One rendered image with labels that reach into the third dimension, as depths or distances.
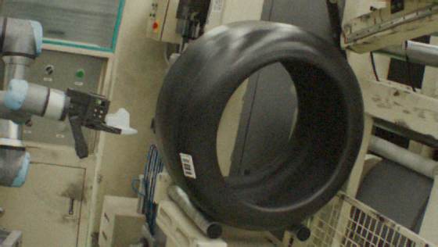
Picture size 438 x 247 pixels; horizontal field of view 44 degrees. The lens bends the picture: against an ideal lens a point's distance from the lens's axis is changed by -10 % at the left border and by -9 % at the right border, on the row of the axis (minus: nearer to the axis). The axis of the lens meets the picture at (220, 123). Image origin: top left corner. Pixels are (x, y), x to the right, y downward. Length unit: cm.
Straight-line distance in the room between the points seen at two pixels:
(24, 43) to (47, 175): 54
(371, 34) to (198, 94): 63
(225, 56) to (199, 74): 8
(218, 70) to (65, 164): 87
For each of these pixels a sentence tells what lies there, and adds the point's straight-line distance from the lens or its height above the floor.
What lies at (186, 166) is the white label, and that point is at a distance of 148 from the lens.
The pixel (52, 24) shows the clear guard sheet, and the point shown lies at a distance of 208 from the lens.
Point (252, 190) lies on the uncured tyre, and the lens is 187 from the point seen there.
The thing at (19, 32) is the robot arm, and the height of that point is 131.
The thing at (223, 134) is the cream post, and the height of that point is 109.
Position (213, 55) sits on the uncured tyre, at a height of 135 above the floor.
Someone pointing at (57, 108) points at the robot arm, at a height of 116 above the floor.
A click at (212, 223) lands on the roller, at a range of 157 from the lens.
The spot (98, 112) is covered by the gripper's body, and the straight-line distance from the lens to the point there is 148.
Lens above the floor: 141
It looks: 9 degrees down
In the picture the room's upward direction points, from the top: 11 degrees clockwise
